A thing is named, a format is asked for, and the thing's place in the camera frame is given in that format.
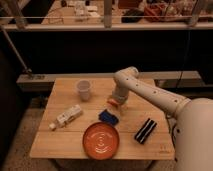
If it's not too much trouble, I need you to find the orange pepper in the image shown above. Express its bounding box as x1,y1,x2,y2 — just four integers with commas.
107,99,119,107

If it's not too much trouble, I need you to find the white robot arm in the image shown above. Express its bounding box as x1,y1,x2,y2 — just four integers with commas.
112,67,213,171

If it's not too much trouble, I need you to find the blue crumpled cloth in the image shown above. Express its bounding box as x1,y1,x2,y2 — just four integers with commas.
99,109,119,126

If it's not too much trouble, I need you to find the black white striped block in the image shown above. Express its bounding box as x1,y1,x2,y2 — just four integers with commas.
134,118,157,144

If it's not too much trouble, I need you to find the wooden table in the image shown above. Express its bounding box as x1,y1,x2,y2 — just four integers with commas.
30,78,174,160

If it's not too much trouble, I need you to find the orange round plate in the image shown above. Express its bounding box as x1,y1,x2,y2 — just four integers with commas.
82,122,120,160

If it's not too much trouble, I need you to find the white plastic bottle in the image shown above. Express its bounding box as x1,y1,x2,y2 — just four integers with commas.
49,105,83,130

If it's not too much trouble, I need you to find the metal diagonal pole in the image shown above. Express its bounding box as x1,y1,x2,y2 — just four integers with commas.
0,25,33,78

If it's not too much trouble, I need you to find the grey window ledge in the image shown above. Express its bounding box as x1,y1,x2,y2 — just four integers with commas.
17,71,202,92

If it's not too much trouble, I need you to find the black cable on floor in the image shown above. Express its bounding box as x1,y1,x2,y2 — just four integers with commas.
165,114,179,148

